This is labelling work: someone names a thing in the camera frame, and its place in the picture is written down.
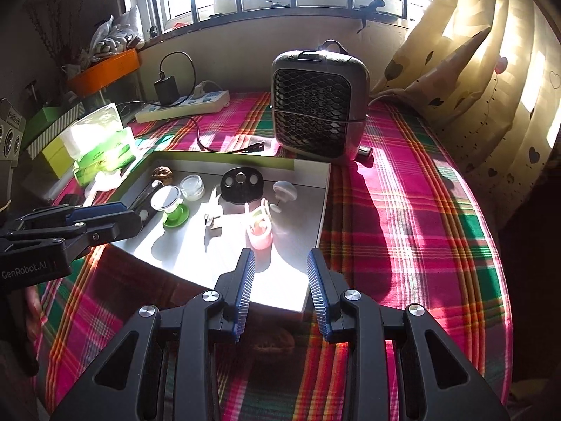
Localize clear plastic round lid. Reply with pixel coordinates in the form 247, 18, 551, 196
179, 174, 207, 201

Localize crumpled white tissue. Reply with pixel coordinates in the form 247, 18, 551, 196
83, 171, 121, 205

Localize black charging cable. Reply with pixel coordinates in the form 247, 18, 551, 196
158, 51, 266, 154

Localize white round knob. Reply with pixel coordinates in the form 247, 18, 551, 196
268, 181, 298, 212

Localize light green box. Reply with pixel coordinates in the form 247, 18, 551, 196
41, 136, 77, 178

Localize orange tray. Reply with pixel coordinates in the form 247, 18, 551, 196
67, 48, 141, 96

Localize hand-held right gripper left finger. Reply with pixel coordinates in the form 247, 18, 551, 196
50, 248, 257, 421

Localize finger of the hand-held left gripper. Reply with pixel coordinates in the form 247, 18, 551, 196
11, 202, 128, 229
0, 209, 143, 259

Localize plaid cloth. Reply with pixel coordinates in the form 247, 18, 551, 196
37, 90, 513, 421

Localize grey space heater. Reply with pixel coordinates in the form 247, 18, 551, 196
270, 39, 370, 165

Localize cream heart-print curtain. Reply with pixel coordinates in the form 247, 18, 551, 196
370, 0, 561, 224

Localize black charger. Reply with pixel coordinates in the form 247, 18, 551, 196
153, 75, 180, 107

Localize pink cup with white hooks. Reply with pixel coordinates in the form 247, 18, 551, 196
244, 197, 273, 250

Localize green base white cup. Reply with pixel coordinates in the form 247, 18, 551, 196
150, 185, 190, 229

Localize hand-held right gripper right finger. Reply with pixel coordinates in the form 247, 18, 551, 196
307, 248, 511, 421

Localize grey cardboard box tray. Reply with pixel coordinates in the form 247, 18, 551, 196
90, 151, 331, 314

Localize black round disc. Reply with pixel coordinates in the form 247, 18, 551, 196
220, 168, 265, 205

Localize grey box with round dials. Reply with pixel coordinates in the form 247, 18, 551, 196
0, 99, 27, 167

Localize black window latch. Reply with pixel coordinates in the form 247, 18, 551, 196
359, 0, 386, 31

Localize white plastic clip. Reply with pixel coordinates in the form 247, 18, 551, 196
204, 188, 231, 231

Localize green tissue pack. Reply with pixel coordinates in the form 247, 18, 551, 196
61, 103, 136, 187

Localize white power strip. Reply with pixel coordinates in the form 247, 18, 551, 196
135, 80, 231, 124

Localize clear plastic bags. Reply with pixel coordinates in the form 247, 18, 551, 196
90, 5, 145, 59

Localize green striped box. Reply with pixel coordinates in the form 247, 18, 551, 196
24, 105, 84, 159

